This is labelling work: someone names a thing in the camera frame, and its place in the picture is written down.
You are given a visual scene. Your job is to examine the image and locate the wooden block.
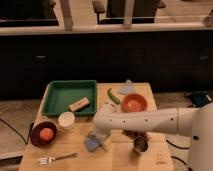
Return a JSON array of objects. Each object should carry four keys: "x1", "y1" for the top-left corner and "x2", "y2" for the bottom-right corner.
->
[{"x1": 69, "y1": 97, "x2": 90, "y2": 112}]

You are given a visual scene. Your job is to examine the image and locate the blue sponge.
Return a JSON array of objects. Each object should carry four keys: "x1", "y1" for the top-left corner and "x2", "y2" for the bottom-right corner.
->
[{"x1": 84, "y1": 134, "x2": 103, "y2": 152}]

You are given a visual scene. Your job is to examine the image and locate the white round container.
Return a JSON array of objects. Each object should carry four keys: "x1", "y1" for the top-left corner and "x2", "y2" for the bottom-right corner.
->
[{"x1": 58, "y1": 112, "x2": 75, "y2": 130}]

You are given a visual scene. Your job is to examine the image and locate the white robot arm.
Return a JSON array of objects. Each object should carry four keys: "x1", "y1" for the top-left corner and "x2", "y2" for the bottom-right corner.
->
[{"x1": 91, "y1": 102, "x2": 213, "y2": 171}]

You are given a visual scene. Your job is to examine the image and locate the silver fork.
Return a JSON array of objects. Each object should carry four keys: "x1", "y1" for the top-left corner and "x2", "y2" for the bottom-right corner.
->
[{"x1": 38, "y1": 153, "x2": 78, "y2": 165}]

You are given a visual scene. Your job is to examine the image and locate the orange fruit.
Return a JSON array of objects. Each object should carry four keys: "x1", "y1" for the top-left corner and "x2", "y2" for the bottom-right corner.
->
[{"x1": 39, "y1": 128, "x2": 54, "y2": 141}]

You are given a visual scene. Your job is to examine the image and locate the brown pine cone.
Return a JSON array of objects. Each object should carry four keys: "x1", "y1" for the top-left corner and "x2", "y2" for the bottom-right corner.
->
[{"x1": 122, "y1": 130, "x2": 148, "y2": 139}]

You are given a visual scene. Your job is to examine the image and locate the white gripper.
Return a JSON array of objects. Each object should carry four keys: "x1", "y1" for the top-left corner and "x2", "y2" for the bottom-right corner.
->
[{"x1": 88, "y1": 129, "x2": 111, "y2": 150}]

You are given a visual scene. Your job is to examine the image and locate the black office chair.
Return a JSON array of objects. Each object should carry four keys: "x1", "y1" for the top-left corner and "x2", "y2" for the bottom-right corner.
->
[{"x1": 92, "y1": 0, "x2": 166, "y2": 25}]

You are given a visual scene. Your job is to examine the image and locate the orange bowl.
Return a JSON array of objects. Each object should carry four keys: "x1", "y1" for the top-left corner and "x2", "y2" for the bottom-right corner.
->
[{"x1": 121, "y1": 93, "x2": 148, "y2": 112}]

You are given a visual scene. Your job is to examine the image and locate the metal cup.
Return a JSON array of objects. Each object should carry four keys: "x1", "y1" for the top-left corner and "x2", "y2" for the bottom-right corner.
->
[{"x1": 133, "y1": 137, "x2": 148, "y2": 153}]

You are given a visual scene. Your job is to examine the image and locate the green plastic tray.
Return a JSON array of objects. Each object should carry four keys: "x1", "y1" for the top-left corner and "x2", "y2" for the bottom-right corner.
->
[{"x1": 42, "y1": 80, "x2": 97, "y2": 117}]

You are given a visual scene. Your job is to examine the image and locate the green chili pepper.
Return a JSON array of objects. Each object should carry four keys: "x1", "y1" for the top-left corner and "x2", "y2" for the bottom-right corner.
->
[{"x1": 107, "y1": 88, "x2": 120, "y2": 105}]

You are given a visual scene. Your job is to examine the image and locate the black floor cable left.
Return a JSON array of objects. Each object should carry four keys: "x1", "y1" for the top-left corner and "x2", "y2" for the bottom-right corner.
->
[{"x1": 0, "y1": 118, "x2": 35, "y2": 146}]

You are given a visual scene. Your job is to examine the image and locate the dark brown bowl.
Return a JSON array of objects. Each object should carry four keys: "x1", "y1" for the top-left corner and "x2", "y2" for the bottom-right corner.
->
[{"x1": 30, "y1": 121, "x2": 57, "y2": 147}]

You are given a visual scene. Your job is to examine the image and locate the blue box on floor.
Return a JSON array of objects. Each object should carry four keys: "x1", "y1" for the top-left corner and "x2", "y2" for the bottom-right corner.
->
[{"x1": 191, "y1": 93, "x2": 212, "y2": 107}]

